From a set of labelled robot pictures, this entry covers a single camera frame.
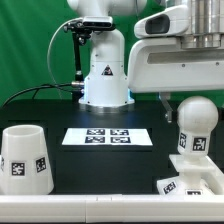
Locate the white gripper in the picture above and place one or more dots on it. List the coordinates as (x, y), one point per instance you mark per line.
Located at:
(162, 65)

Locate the white lamp bulb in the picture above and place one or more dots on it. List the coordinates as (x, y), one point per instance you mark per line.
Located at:
(197, 117)

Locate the white lamp base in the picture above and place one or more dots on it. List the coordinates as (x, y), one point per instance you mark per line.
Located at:
(189, 180)

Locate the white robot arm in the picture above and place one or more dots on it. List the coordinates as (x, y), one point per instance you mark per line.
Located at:
(106, 86)

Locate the white conical lamp shade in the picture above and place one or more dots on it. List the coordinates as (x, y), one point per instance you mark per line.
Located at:
(24, 162)

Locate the white marker sheet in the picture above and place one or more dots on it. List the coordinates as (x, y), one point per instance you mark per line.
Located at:
(106, 136)

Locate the white L-shaped table fence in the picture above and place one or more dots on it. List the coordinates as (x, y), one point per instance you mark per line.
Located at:
(116, 208)

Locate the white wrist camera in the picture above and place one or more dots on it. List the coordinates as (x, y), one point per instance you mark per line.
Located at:
(173, 21)

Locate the camera on black stand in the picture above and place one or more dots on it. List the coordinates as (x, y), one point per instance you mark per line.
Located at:
(81, 29)

